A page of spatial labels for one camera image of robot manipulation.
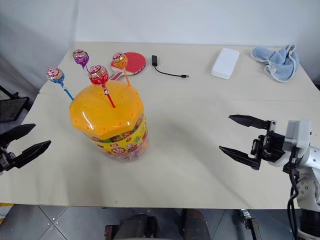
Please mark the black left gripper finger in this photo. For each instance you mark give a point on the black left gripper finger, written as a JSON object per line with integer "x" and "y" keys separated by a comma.
{"x": 32, "y": 152}
{"x": 17, "y": 132}

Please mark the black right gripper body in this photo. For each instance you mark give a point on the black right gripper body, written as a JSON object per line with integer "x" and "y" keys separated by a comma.
{"x": 271, "y": 145}

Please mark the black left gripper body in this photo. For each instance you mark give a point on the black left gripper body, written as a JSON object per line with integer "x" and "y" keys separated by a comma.
{"x": 6, "y": 160}

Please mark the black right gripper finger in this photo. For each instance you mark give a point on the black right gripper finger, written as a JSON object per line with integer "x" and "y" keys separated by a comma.
{"x": 240, "y": 155}
{"x": 246, "y": 121}

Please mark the blue-stick lollipop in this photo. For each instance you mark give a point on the blue-stick lollipop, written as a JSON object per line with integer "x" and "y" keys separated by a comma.
{"x": 56, "y": 76}

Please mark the orange-lidded lollipop jar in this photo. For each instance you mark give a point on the orange-lidded lollipop jar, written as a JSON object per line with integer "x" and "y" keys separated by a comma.
{"x": 110, "y": 122}

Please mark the purple-wrapped lollipop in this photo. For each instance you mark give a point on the purple-wrapped lollipop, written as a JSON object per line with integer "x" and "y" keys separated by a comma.
{"x": 80, "y": 58}

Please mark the red-stick lollipop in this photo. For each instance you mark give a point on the red-stick lollipop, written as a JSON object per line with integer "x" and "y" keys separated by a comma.
{"x": 100, "y": 77}

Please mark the orange-stick lollipop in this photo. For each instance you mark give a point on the orange-stick lollipop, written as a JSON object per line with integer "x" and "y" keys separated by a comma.
{"x": 120, "y": 62}

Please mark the black folding stand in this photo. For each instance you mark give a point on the black folding stand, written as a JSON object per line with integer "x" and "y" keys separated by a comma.
{"x": 11, "y": 105}

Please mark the white rectangular box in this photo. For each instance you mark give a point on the white rectangular box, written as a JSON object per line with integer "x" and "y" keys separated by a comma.
{"x": 225, "y": 63}

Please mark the light blue towel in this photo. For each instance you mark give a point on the light blue towel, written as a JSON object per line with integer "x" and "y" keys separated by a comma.
{"x": 277, "y": 62}

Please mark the metal table leg clamp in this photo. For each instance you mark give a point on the metal table leg clamp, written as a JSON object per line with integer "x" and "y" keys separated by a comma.
{"x": 250, "y": 221}

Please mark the dark rounded robot foot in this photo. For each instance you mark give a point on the dark rounded robot foot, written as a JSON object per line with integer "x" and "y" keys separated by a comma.
{"x": 136, "y": 225}
{"x": 196, "y": 223}

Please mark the red table tennis paddle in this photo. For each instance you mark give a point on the red table tennis paddle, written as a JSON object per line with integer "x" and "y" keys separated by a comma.
{"x": 132, "y": 63}

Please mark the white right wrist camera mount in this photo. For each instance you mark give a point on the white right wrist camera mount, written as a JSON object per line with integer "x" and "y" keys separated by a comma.
{"x": 297, "y": 137}

